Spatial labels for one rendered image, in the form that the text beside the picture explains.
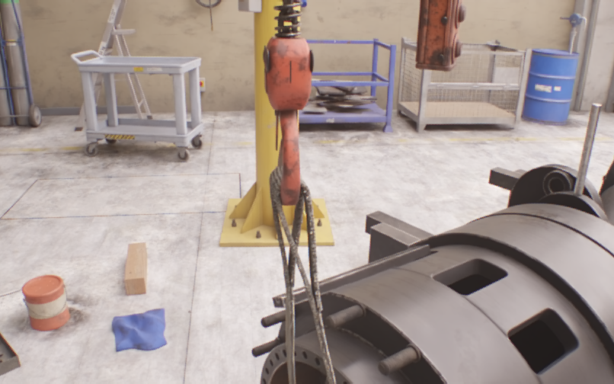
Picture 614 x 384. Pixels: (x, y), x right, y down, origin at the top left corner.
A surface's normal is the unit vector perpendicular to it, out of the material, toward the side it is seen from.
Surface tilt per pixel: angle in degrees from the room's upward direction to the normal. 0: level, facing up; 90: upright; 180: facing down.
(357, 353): 4
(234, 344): 0
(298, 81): 90
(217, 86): 90
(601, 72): 90
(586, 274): 20
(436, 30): 90
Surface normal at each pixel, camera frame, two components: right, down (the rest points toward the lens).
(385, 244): -0.77, 0.22
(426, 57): -0.41, 0.33
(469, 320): 0.15, -0.84
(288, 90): 0.13, 0.53
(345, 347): -0.07, -0.96
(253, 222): 0.75, 0.26
